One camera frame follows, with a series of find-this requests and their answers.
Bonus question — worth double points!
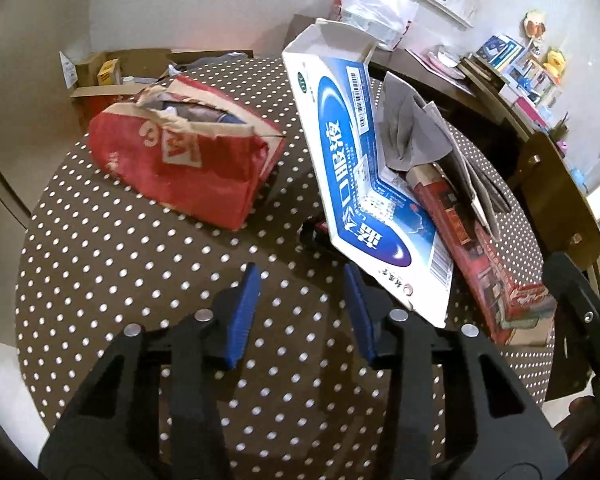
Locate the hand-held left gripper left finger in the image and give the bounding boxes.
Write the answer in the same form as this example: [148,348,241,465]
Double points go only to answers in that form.
[39,262,262,480]

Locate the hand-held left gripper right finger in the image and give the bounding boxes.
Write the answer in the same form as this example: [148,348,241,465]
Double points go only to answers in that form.
[342,262,570,480]

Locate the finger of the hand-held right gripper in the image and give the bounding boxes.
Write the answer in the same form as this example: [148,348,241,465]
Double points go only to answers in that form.
[541,251,600,391]

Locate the small black wrapper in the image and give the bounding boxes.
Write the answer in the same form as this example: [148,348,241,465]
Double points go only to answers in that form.
[300,219,337,252]

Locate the blue and white carton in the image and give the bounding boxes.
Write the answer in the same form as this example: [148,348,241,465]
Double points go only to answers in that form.
[281,18,455,328]

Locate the torn red paper bag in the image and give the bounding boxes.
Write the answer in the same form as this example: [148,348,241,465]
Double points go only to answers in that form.
[87,74,287,231]

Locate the grey paper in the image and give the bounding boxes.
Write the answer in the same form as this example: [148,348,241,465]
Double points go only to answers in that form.
[380,72,511,238]

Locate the person's right hand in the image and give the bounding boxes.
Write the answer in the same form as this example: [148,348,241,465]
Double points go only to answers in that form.
[552,395,600,466]

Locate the wooden chair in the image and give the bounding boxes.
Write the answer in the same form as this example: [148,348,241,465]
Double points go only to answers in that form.
[517,132,600,281]

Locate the round table polka dot cloth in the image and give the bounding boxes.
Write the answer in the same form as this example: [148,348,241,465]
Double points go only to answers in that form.
[14,55,556,480]

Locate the dark wooden cabinet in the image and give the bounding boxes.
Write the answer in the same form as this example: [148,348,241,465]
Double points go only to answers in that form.
[290,14,531,161]

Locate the white shelf with books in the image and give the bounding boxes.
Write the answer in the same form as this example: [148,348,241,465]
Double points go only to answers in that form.
[460,35,566,126]

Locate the yellow duck plush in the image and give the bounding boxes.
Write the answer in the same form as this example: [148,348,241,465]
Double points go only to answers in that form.
[544,49,567,81]

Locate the pink paper sheet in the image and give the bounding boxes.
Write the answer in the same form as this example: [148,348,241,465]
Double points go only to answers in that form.
[410,49,468,80]

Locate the red cardboard box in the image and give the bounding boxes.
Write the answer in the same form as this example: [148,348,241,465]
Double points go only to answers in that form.
[60,49,181,111]

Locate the stacked white bowls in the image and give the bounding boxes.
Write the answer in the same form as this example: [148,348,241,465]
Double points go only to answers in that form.
[427,47,463,68]

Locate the round decorated hand fan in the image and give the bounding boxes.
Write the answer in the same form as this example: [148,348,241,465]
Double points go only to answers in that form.
[522,10,548,38]

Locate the small yellow box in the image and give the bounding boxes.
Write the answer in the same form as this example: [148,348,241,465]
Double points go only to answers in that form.
[97,59,121,86]

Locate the small brown cardboard box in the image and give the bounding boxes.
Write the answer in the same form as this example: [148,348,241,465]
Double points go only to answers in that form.
[75,52,106,88]

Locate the white plastic shopping bag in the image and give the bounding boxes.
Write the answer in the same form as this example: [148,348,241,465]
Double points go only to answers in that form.
[334,0,420,51]

